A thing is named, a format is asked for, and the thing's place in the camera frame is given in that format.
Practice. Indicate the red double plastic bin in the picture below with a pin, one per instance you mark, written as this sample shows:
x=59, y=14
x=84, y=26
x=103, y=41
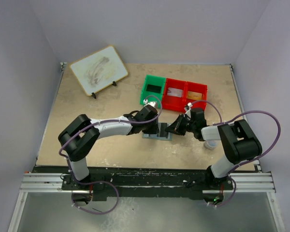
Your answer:
x=176, y=103

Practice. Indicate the yellow framed whiteboard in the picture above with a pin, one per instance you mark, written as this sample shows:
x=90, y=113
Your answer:
x=98, y=70

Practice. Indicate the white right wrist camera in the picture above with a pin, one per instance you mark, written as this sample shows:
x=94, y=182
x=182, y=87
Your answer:
x=188, y=108

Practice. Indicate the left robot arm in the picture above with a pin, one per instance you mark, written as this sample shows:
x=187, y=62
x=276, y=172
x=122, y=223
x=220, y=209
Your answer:
x=78, y=138

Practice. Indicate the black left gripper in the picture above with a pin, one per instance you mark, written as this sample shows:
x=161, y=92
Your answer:
x=154, y=129

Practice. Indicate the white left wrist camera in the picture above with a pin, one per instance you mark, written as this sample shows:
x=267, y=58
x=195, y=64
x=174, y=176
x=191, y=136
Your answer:
x=153, y=104

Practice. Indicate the black card in green bin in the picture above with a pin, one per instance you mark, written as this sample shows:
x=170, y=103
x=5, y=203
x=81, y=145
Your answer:
x=153, y=88

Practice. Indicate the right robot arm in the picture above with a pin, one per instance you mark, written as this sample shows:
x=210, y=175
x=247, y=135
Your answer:
x=238, y=140

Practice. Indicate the green plastic bin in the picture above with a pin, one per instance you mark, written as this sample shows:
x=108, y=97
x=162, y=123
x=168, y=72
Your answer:
x=152, y=80

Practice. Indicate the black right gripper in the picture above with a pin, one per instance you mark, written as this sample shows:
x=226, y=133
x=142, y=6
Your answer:
x=176, y=127

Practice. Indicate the aluminium frame rail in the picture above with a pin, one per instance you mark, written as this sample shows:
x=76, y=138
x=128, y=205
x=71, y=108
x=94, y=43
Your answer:
x=145, y=200

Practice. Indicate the teal leather card holder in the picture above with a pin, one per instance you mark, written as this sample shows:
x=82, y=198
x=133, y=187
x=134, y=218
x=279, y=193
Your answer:
x=156, y=136

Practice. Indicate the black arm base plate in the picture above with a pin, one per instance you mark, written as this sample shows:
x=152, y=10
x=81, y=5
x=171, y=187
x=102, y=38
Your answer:
x=140, y=182

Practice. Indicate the orange card in bin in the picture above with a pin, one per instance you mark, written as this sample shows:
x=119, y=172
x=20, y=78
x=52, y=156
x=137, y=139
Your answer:
x=194, y=96

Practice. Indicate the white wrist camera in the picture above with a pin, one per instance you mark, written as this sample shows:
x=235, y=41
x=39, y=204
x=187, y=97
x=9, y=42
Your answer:
x=188, y=108
x=153, y=104

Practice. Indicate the silver card in bin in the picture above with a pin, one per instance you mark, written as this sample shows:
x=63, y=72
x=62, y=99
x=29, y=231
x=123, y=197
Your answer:
x=174, y=92

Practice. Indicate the dark grey card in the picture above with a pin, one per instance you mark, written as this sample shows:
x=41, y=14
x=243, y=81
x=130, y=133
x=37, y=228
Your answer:
x=163, y=133

